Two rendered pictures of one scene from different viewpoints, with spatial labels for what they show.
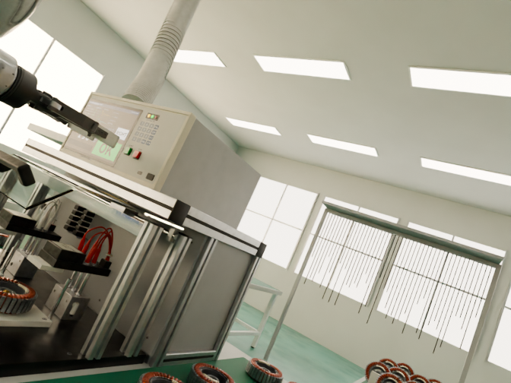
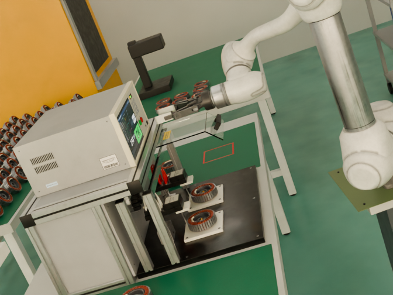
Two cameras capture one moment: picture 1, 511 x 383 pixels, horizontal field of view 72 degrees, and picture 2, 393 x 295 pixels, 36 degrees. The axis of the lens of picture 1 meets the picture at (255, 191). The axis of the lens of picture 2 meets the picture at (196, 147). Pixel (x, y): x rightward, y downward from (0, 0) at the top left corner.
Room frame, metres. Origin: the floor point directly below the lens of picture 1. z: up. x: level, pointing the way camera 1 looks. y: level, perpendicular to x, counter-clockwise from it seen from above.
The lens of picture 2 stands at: (1.64, 2.53, 1.80)
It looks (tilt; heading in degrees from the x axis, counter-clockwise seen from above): 19 degrees down; 247
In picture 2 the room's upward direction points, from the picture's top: 21 degrees counter-clockwise
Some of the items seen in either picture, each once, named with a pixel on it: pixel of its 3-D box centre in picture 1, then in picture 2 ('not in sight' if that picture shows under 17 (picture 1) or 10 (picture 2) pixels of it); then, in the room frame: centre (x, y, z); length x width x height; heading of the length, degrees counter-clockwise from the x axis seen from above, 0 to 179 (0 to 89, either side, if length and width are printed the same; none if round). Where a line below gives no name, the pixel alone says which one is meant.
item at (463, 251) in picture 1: (372, 314); not in sight; (3.74, -1.65, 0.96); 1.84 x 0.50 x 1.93; 57
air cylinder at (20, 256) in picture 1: (22, 262); (166, 232); (1.01, 0.50, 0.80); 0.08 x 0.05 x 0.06; 57
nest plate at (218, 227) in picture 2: not in sight; (204, 226); (0.89, 0.58, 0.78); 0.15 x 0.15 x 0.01; 57
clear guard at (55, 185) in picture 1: (86, 202); (183, 135); (0.72, 0.30, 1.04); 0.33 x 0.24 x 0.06; 147
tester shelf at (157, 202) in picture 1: (144, 197); (99, 165); (1.09, 0.30, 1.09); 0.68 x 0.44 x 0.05; 57
